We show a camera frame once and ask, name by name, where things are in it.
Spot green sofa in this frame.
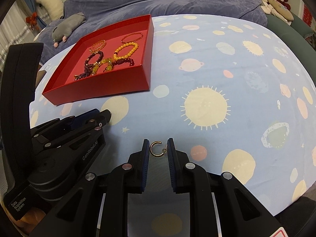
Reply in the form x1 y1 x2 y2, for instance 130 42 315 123
257 15 315 82

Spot blue-grey velvet blanket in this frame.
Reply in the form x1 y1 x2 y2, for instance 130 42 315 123
37 0 267 64

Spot grey mouse plush toy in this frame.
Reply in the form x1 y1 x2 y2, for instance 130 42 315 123
51 12 86 48

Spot gold thin bangle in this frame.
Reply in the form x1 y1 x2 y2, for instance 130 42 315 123
121 32 144 44

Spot white alpaca plush toy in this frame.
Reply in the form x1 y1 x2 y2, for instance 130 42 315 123
35 0 64 21

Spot green jade bead bracelet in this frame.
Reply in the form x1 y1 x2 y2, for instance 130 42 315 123
91 57 115 76

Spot red wall decoration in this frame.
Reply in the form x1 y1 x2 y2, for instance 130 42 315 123
302 4 313 27

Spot purple garnet bead strand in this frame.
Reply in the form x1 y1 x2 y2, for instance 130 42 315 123
74 64 94 81

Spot dark bead bracelet gold charm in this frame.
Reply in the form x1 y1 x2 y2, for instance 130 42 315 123
85 51 104 67

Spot gold chain cuff bracelet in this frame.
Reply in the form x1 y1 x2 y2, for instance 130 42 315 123
89 39 107 53

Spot white curtain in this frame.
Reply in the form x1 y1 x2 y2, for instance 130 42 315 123
0 2 34 71

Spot beige cookie plush pillow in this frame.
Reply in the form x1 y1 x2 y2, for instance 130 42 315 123
267 0 294 22

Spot dark red bead bracelet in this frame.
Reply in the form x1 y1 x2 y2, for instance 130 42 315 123
111 57 135 68

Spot blue planet print tablecloth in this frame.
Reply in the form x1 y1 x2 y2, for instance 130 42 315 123
30 15 315 214

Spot yellow amber bead bracelet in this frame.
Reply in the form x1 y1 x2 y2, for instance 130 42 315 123
112 42 139 61

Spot red cardboard box tray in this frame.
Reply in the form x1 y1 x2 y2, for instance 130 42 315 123
42 14 154 105

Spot red bow curtain tie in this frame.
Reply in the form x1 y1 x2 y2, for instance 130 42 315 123
25 12 40 31

